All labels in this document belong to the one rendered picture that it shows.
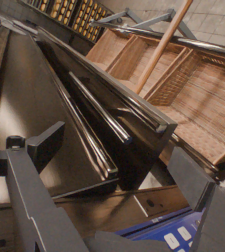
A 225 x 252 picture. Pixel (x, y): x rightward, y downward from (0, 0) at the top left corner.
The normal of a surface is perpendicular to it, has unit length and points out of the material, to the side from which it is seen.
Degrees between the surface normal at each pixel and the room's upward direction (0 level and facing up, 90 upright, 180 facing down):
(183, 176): 36
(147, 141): 10
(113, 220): 90
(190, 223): 90
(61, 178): 70
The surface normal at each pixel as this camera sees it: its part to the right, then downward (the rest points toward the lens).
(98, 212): 0.47, -0.82
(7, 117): 0.18, -0.83
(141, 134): -0.82, -0.04
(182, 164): -0.98, -0.22
